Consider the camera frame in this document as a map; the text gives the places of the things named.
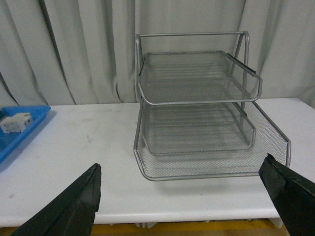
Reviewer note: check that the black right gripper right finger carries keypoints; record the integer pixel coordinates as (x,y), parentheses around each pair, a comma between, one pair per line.
(292,195)

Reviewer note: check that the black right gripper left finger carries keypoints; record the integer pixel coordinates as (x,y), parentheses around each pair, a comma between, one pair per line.
(72,212)

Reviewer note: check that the silver mesh three-tier rack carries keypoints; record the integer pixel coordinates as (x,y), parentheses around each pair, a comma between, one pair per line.
(199,116)

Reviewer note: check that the blue plastic tray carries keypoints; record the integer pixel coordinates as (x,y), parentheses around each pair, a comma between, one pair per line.
(10,141)

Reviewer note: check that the white circuit breaker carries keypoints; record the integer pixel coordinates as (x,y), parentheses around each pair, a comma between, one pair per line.
(17,123)

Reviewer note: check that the grey curtain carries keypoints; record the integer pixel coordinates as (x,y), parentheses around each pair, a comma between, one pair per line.
(69,52)

